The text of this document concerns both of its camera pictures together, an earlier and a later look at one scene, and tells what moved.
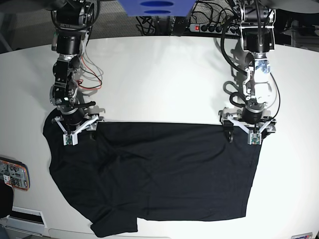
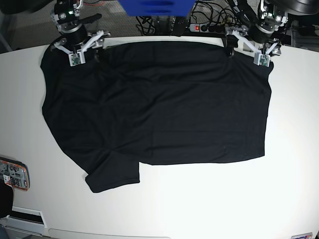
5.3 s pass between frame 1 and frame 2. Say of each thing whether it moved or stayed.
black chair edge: stayed
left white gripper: moved
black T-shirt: moved
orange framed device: stayed
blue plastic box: stayed
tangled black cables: stayed
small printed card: stayed
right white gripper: moved
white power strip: stayed
